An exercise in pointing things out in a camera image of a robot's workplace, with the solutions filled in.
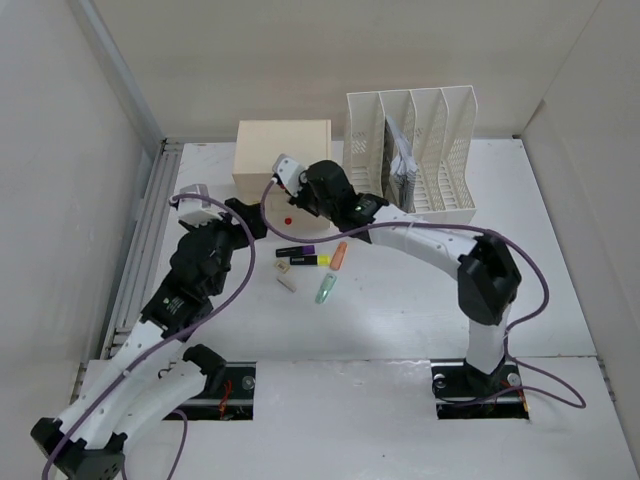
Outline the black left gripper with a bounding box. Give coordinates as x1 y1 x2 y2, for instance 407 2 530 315
188 199 266 295

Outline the small beige eraser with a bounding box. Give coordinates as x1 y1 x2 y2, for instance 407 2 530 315
274 259 290 274

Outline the purple cap black highlighter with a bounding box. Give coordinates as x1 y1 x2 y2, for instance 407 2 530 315
275 245 315 258

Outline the orange highlighter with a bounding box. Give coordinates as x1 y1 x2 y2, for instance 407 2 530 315
329 242 348 271

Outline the yellow cap black highlighter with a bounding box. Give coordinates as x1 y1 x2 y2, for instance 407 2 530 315
289 255 331 267

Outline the cream drawer cabinet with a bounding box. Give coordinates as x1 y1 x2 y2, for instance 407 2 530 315
232 119 332 237

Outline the green highlighter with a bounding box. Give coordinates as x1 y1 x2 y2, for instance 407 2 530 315
315 273 337 305

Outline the Canon guide booklet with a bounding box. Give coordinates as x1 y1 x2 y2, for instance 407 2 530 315
381 115 419 213

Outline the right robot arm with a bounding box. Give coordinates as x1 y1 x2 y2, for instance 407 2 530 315
273 155 522 397

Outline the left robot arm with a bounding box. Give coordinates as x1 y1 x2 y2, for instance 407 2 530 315
31 193 267 479

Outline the white four-slot file organizer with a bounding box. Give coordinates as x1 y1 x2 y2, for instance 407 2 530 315
343 85 477 224

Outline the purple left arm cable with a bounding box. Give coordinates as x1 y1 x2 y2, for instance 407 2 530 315
40 197 257 480

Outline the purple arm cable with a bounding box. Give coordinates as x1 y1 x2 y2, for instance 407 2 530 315
261 177 587 411
40 197 257 480

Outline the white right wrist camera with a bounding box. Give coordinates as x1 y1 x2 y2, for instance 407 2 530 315
272 154 306 197

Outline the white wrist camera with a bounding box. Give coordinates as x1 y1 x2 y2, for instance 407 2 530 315
272 154 306 197
170 183 219 227

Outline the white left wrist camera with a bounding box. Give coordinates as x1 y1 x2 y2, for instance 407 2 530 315
170 183 219 227

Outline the aluminium frame rail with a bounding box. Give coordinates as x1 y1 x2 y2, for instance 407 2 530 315
69 1 180 360

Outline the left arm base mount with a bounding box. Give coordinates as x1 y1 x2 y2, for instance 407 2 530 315
178 362 257 421

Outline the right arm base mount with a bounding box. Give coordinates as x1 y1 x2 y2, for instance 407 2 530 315
430 359 529 420

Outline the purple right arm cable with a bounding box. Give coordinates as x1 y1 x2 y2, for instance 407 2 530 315
261 177 587 411

